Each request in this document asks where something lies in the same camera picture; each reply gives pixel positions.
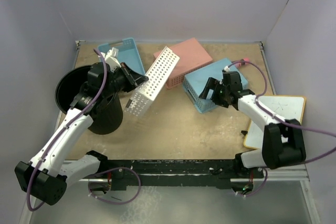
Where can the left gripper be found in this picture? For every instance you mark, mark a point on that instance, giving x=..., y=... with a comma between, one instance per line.
x=132, y=79

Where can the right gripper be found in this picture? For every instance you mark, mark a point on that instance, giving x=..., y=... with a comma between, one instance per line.
x=212, y=84

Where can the white plastic basket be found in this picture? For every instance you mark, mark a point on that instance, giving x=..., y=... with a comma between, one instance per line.
x=158, y=74

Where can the light blue plastic basket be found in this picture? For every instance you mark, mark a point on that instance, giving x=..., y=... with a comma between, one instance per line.
x=195, y=82

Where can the pink plastic basket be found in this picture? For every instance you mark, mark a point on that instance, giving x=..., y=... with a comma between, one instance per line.
x=192, y=57

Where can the large black bucket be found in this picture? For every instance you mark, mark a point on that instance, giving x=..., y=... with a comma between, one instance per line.
x=107, y=113

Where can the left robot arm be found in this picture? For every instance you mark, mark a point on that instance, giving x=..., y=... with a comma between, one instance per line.
x=44, y=176

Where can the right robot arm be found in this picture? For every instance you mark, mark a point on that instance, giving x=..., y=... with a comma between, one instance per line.
x=283, y=143

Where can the small blue plastic basket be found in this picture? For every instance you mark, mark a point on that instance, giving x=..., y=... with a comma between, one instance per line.
x=128, y=53

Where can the pink capped small bottle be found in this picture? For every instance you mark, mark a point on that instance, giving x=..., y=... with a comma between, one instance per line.
x=241, y=62

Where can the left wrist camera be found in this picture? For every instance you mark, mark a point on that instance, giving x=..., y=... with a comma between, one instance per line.
x=111, y=58

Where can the whiteboard with yellow frame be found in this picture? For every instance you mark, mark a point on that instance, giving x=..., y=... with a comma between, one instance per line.
x=290, y=107

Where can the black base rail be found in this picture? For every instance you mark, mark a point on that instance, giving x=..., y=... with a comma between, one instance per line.
x=216, y=173

